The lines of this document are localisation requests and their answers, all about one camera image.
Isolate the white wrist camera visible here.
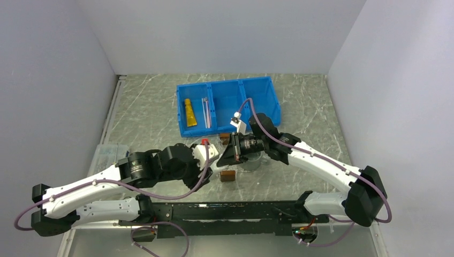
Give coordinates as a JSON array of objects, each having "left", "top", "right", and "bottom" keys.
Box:
[
  {"left": 230, "top": 112, "right": 247, "bottom": 134},
  {"left": 192, "top": 139, "right": 219, "bottom": 170}
]

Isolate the purple cable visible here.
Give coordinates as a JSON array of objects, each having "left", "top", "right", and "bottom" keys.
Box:
[
  {"left": 14, "top": 141, "right": 210, "bottom": 257},
  {"left": 237, "top": 97, "right": 392, "bottom": 248}
]

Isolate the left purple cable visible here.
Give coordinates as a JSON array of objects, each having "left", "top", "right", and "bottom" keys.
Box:
[{"left": 14, "top": 141, "right": 210, "bottom": 257}]

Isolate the clear acrylic toothbrush holder tray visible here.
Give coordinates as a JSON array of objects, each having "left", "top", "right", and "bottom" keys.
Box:
[{"left": 216, "top": 143, "right": 244, "bottom": 183}]

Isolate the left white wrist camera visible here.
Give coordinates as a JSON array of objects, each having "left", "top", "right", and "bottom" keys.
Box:
[{"left": 192, "top": 139, "right": 219, "bottom": 170}]

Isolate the yellow toothpaste tube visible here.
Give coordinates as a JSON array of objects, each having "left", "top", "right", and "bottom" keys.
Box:
[{"left": 184, "top": 99, "right": 197, "bottom": 127}]

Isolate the grey ceramic mug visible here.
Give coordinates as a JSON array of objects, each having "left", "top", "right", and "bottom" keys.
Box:
[{"left": 240, "top": 153, "right": 269, "bottom": 172}]

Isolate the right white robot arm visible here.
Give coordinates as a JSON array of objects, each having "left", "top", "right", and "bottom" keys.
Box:
[{"left": 216, "top": 113, "right": 389, "bottom": 227}]

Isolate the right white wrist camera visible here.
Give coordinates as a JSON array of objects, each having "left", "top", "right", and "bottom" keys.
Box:
[{"left": 230, "top": 112, "right": 247, "bottom": 134}]

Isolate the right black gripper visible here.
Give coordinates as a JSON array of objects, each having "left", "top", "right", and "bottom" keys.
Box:
[{"left": 217, "top": 131, "right": 267, "bottom": 167}]

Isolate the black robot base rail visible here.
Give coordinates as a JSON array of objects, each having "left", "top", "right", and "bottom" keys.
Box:
[{"left": 66, "top": 200, "right": 377, "bottom": 239}]

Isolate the blue three-compartment bin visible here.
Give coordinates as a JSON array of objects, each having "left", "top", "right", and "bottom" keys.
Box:
[{"left": 176, "top": 77, "right": 282, "bottom": 138}]

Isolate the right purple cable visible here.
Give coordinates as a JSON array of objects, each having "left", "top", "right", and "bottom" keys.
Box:
[{"left": 237, "top": 97, "right": 392, "bottom": 248}]

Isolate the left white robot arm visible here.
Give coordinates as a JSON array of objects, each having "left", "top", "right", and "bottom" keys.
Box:
[{"left": 31, "top": 142, "right": 219, "bottom": 237}]

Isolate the clear plastic screw box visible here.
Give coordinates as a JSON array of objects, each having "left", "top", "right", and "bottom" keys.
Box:
[{"left": 88, "top": 144, "right": 130, "bottom": 175}]

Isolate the pink toothbrush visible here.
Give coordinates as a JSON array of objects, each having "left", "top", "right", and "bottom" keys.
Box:
[{"left": 204, "top": 97, "right": 211, "bottom": 129}]

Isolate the white green-capped toothpaste tube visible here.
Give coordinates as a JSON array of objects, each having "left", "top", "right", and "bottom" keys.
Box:
[{"left": 208, "top": 153, "right": 223, "bottom": 165}]

